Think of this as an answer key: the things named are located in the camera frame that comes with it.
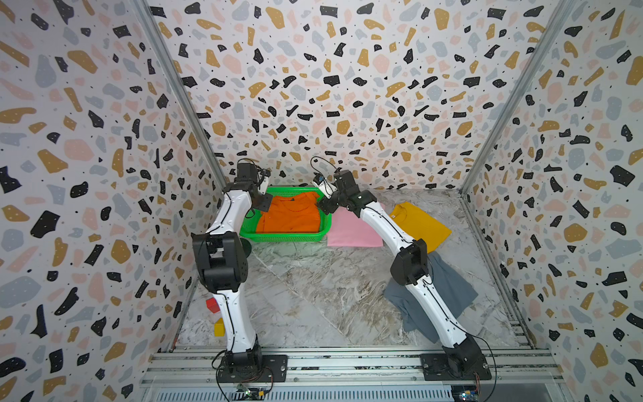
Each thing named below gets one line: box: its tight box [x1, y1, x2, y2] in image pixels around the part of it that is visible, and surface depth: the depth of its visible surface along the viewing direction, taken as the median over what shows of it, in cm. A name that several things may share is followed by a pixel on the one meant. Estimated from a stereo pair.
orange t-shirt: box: [256, 191, 320, 234], surface depth 111 cm
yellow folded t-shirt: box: [389, 201, 453, 254], surface depth 115 cm
